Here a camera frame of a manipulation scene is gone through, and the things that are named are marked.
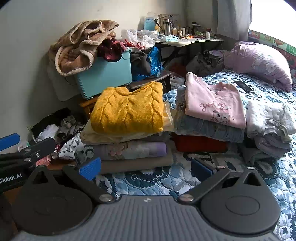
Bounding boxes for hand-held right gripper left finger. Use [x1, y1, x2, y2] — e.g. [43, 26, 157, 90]
[28, 158, 116, 204]

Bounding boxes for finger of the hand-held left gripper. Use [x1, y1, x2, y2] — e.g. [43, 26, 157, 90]
[0, 133, 21, 153]
[0, 137, 57, 167]

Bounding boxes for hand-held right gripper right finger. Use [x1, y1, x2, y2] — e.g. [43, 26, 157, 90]
[177, 158, 264, 204]

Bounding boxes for yellow cable knit sweater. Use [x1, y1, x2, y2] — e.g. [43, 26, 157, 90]
[90, 81, 165, 134]

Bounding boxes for red folded garment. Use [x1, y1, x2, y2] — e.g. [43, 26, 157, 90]
[172, 133, 228, 153]

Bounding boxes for white tree print cloth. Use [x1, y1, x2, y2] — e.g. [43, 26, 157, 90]
[58, 133, 87, 160]

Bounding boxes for cream folded garment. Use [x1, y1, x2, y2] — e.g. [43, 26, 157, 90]
[80, 102, 174, 145]

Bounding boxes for grey socks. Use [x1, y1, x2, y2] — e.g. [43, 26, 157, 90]
[57, 116, 85, 141]

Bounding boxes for blue denim folded garment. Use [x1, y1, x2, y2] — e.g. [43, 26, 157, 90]
[173, 86, 245, 143]

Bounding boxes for blue patterned quilt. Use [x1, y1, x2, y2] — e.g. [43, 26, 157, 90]
[76, 70, 296, 241]

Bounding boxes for taupe folded garment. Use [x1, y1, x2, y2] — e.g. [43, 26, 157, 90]
[99, 148, 174, 175]

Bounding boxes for lavender folded garment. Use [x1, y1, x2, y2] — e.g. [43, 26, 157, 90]
[92, 140, 167, 161]

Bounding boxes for wooden stool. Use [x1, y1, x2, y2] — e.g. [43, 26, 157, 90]
[79, 95, 102, 116]

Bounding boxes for grey board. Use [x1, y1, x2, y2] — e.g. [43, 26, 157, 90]
[46, 65, 81, 102]

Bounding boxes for pink cartoon print sweatshirt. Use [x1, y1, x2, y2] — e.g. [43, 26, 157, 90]
[184, 72, 247, 130]

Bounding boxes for light grey folded garment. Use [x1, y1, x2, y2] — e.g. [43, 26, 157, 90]
[253, 133, 293, 159]

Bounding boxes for white quilted folded garment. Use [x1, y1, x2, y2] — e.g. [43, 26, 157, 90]
[245, 100, 296, 143]

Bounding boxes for black remote control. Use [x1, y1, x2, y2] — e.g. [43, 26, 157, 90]
[234, 80, 255, 94]

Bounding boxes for teal plastic storage bin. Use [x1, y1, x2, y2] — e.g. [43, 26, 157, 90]
[75, 47, 133, 100]

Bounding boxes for dark wooden stand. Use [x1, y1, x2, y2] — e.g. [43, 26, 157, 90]
[126, 71, 172, 93]

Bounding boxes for dark crumpled cloth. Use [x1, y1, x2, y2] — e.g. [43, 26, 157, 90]
[186, 50, 226, 75]

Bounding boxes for brown fleece blanket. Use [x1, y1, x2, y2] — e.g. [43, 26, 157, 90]
[48, 20, 119, 77]

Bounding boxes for blue plastic bag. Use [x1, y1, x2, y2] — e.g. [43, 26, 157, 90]
[132, 46, 163, 81]

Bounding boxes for maroon cloth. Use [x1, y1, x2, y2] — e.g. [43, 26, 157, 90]
[97, 38, 127, 62]

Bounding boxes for lavender pillow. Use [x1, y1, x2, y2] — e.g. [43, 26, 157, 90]
[223, 42, 293, 93]

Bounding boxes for white desk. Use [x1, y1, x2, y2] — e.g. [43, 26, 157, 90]
[154, 38, 225, 63]

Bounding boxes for white plastic bag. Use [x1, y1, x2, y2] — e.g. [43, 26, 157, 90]
[121, 29, 160, 49]

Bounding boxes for steel thermos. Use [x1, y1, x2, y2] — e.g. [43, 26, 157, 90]
[162, 19, 173, 36]

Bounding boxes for colourful alphabet play mat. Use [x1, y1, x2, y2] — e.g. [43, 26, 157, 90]
[247, 29, 296, 77]

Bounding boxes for grey curtain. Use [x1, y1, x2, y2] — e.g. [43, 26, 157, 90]
[216, 0, 252, 42]

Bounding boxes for blue tissue pack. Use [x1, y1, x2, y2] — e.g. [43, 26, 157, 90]
[143, 15, 156, 31]

